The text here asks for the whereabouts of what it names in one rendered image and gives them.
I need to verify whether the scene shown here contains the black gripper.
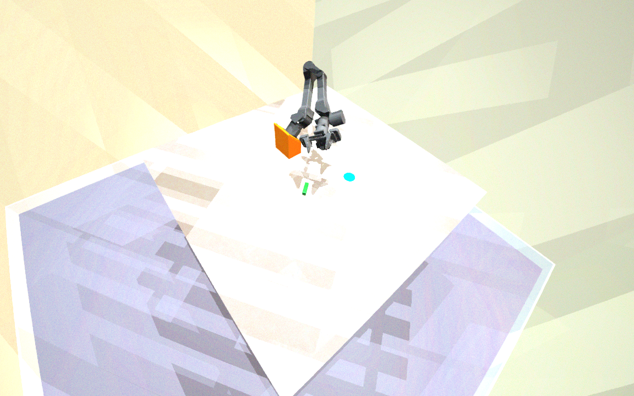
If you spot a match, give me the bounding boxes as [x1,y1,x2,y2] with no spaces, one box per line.
[299,123,342,153]

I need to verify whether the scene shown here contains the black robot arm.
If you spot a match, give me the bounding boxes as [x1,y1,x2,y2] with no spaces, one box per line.
[283,61,346,138]

